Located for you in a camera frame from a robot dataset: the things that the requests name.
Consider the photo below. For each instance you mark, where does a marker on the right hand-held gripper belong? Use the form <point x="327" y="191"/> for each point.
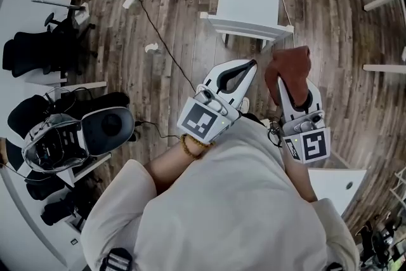
<point x="312" y="144"/>

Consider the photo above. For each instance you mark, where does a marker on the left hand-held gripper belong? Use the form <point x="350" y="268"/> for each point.
<point x="203" y="122"/>

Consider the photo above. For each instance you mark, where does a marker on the brown cloth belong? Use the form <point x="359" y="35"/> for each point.
<point x="290" y="65"/>

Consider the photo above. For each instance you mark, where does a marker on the white chair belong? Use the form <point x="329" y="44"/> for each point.
<point x="247" y="3"/>

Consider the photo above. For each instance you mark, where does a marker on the person's left forearm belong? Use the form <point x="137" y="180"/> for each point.
<point x="171" y="165"/>

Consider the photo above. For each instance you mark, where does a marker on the person's right forearm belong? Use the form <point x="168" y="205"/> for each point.
<point x="298" y="179"/>

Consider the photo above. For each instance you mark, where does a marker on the person's white shoe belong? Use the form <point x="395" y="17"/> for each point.
<point x="245" y="104"/>

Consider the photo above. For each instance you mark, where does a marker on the white paper scrap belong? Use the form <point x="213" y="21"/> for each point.
<point x="151" y="47"/>

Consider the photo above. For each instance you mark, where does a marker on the white table leg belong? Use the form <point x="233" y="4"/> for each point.
<point x="383" y="68"/>
<point x="383" y="0"/>

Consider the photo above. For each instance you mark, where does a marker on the white desk with grommet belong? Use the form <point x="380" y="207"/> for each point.
<point x="330" y="187"/>

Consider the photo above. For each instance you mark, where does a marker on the person's white garment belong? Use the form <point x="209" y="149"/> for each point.
<point x="228" y="200"/>

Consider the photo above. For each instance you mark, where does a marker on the white side table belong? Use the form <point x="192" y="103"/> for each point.
<point x="82" y="85"/>

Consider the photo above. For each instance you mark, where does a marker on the wall socket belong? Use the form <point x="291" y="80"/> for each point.
<point x="74" y="241"/>

